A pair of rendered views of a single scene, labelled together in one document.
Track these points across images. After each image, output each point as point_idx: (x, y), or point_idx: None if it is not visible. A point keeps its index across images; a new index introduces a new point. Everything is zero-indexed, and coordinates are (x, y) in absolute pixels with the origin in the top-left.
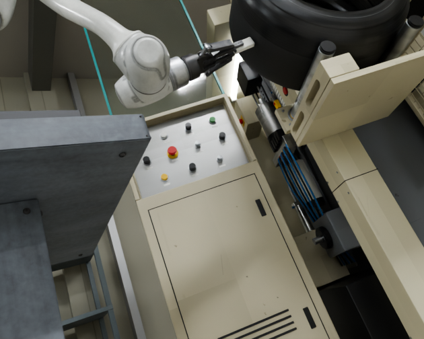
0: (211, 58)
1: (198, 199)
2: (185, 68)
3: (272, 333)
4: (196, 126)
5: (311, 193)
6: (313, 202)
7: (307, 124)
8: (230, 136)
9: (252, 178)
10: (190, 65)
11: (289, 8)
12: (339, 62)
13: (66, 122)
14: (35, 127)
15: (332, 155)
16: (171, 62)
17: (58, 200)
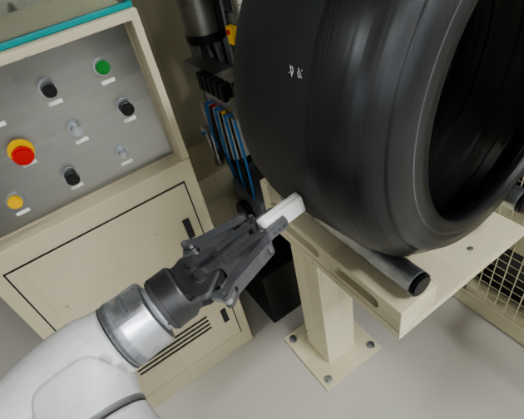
0: (223, 282)
1: (94, 239)
2: (174, 338)
3: (189, 339)
4: (66, 83)
5: (240, 150)
6: (247, 185)
7: (318, 264)
8: (140, 102)
9: (180, 190)
10: (184, 324)
11: (412, 237)
12: (419, 307)
13: None
14: None
15: None
16: (145, 347)
17: None
